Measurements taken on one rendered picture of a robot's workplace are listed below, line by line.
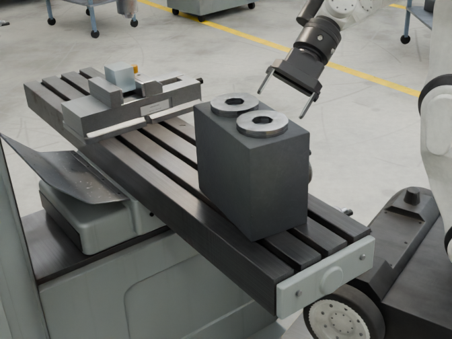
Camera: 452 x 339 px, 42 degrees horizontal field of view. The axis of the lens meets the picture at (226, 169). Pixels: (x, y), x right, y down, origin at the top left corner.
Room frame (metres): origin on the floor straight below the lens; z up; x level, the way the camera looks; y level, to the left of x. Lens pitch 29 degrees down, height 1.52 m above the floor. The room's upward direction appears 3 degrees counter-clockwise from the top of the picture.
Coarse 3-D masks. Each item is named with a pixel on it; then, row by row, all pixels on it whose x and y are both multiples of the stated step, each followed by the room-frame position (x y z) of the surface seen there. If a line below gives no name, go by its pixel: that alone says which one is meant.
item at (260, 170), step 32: (224, 96) 1.04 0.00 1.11; (224, 128) 0.92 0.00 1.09; (256, 128) 0.89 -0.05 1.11; (288, 128) 0.91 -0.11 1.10; (224, 160) 0.92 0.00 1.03; (256, 160) 0.84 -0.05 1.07; (288, 160) 0.87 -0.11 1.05; (224, 192) 0.93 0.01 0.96; (256, 192) 0.84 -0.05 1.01; (288, 192) 0.87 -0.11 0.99; (256, 224) 0.84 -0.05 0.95; (288, 224) 0.87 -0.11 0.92
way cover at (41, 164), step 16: (16, 144) 1.28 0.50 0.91; (32, 160) 1.19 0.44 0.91; (48, 160) 1.29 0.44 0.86; (64, 160) 1.31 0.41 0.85; (80, 160) 1.32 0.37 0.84; (48, 176) 1.11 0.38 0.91; (64, 176) 1.20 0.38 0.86; (80, 176) 1.22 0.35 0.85; (96, 176) 1.23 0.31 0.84; (64, 192) 1.05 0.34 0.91; (80, 192) 1.12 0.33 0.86; (96, 192) 1.14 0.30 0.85; (112, 192) 1.15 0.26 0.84
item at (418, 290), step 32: (416, 192) 1.40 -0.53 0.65; (384, 224) 1.33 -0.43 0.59; (416, 224) 1.33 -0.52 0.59; (384, 256) 1.19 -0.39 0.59; (416, 256) 1.21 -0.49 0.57; (448, 256) 1.21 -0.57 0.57; (384, 288) 1.08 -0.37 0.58; (416, 288) 1.09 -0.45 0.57; (448, 288) 1.08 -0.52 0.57; (384, 320) 1.04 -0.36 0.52; (416, 320) 1.00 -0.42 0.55; (448, 320) 0.98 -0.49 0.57
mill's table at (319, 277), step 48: (48, 96) 1.60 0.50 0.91; (96, 144) 1.29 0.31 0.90; (144, 144) 1.25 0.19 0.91; (192, 144) 1.28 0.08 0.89; (144, 192) 1.10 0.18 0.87; (192, 192) 1.05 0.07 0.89; (192, 240) 0.94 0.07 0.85; (240, 240) 0.85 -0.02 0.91; (288, 240) 0.84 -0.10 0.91; (336, 240) 0.84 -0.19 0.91; (288, 288) 0.73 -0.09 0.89; (336, 288) 0.79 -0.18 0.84
